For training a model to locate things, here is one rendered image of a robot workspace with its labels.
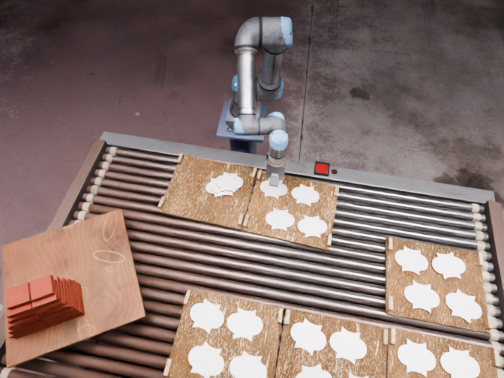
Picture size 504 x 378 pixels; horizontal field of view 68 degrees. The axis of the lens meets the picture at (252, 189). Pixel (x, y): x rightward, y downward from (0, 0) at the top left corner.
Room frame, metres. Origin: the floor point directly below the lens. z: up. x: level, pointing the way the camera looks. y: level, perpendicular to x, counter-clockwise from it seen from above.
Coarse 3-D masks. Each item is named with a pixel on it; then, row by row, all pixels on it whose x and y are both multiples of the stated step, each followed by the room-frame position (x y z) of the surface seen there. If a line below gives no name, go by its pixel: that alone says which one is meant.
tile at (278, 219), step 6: (276, 210) 0.84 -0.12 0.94; (270, 216) 0.81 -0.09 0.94; (276, 216) 0.81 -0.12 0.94; (282, 216) 0.81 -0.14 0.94; (288, 216) 0.81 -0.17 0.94; (270, 222) 0.78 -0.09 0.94; (276, 222) 0.78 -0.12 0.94; (282, 222) 0.78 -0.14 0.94; (288, 222) 0.78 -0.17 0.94; (276, 228) 0.75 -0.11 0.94; (282, 228) 0.75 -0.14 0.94
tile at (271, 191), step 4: (268, 180) 1.01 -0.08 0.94; (280, 180) 1.01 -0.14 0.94; (260, 184) 0.98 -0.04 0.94; (264, 184) 0.99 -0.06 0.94; (268, 184) 0.99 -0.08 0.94; (280, 184) 0.99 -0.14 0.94; (284, 184) 0.99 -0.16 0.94; (260, 188) 0.96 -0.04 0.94; (264, 188) 0.96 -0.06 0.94; (268, 188) 0.96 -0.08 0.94; (272, 188) 0.96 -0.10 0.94; (276, 188) 0.96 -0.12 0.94; (280, 188) 0.96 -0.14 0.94; (284, 188) 0.96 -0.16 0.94; (264, 192) 0.94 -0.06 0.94; (268, 192) 0.94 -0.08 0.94; (272, 192) 0.94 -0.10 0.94; (276, 192) 0.94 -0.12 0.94; (280, 192) 0.94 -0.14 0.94; (284, 192) 0.94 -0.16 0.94; (264, 196) 0.92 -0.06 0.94; (272, 196) 0.92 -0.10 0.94; (276, 196) 0.92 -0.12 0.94
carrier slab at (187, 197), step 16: (192, 160) 1.13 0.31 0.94; (208, 160) 1.13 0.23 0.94; (176, 176) 1.03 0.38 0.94; (192, 176) 1.04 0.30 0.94; (208, 176) 1.04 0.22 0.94; (240, 176) 1.04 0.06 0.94; (176, 192) 0.94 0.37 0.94; (192, 192) 0.94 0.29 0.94; (240, 192) 0.95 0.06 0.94; (176, 208) 0.85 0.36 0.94; (192, 208) 0.85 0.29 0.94; (208, 208) 0.85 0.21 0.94; (224, 208) 0.85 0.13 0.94; (240, 208) 0.85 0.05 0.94; (224, 224) 0.77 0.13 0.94
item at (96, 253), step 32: (96, 224) 0.71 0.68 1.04; (32, 256) 0.56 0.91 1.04; (64, 256) 0.56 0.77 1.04; (96, 256) 0.56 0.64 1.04; (128, 256) 0.56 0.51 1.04; (96, 288) 0.43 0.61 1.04; (128, 288) 0.43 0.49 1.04; (96, 320) 0.31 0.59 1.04; (128, 320) 0.31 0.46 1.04; (32, 352) 0.19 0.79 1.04
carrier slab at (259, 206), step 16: (288, 176) 1.04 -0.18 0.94; (256, 192) 0.95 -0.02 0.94; (288, 192) 0.95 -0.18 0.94; (320, 192) 0.95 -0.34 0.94; (256, 208) 0.85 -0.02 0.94; (272, 208) 0.85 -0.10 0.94; (288, 208) 0.86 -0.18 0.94; (304, 208) 0.86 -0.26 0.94; (320, 208) 0.86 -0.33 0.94; (256, 224) 0.77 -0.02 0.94; (288, 240) 0.69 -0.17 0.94; (304, 240) 0.69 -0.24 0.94; (320, 240) 0.69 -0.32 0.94
